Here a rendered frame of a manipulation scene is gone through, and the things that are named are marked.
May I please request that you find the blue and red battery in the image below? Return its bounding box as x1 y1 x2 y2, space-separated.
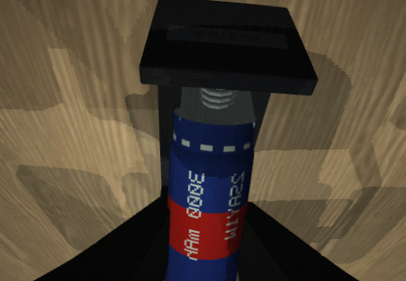
164 108 256 281

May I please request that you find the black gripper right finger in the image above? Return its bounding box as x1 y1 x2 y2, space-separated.
237 201 360 281

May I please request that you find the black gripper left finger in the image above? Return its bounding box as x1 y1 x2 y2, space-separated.
34 196 171 281

